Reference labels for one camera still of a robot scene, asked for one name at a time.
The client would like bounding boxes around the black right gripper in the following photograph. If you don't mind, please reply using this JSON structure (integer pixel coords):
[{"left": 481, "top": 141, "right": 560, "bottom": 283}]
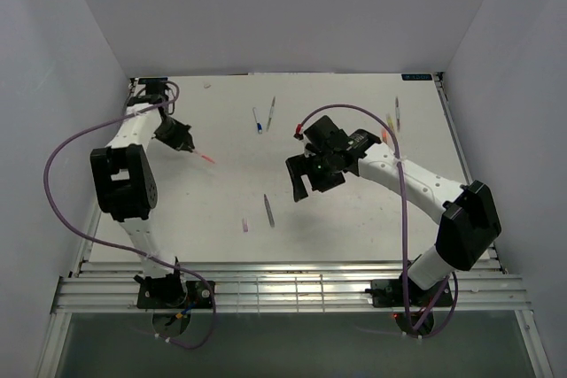
[{"left": 286, "top": 149, "right": 346, "bottom": 202}]

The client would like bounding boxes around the red highlighter pen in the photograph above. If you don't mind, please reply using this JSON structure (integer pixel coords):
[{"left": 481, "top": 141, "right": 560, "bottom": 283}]
[{"left": 193, "top": 150, "right": 216, "bottom": 164}]

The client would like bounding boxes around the purple highlighter pen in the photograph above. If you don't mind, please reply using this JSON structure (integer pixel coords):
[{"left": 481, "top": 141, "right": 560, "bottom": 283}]
[{"left": 263, "top": 194, "right": 276, "bottom": 228}]

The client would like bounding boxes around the green label clear pen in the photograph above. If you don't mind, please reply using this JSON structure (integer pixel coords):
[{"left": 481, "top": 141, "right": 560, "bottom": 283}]
[{"left": 265, "top": 96, "right": 276, "bottom": 132}]

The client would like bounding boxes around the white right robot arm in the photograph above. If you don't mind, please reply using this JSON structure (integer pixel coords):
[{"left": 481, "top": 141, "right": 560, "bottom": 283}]
[{"left": 285, "top": 129, "right": 501, "bottom": 305}]

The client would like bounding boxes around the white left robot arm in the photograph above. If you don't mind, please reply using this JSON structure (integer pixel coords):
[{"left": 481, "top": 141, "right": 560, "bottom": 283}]
[{"left": 89, "top": 79, "right": 195, "bottom": 307}]

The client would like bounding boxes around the pink label clear pen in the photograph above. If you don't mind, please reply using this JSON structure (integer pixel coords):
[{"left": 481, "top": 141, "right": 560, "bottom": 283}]
[{"left": 394, "top": 96, "right": 401, "bottom": 133}]

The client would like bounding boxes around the dark blue left corner sticker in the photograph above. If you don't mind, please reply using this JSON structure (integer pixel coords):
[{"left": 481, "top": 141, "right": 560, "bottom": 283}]
[{"left": 137, "top": 77, "right": 168, "bottom": 85}]

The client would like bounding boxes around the dark blue corner sticker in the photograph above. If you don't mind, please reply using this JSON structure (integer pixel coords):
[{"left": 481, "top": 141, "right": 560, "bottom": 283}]
[
  {"left": 401, "top": 73, "right": 433, "bottom": 81},
  {"left": 137, "top": 77, "right": 168, "bottom": 85}
]

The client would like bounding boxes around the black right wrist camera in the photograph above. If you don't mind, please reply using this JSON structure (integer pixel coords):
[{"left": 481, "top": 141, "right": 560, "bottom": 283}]
[{"left": 303, "top": 115, "right": 348, "bottom": 154}]

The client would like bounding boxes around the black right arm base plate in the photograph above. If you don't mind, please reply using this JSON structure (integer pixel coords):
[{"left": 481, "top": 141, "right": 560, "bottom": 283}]
[{"left": 365, "top": 275, "right": 454, "bottom": 308}]

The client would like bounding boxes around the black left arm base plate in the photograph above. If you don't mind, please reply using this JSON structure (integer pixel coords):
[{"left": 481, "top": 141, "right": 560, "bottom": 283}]
[{"left": 136, "top": 280, "right": 215, "bottom": 310}]

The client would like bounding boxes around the aluminium frame rail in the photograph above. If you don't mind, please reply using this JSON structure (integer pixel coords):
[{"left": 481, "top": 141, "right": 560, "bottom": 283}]
[{"left": 51, "top": 259, "right": 532, "bottom": 313}]

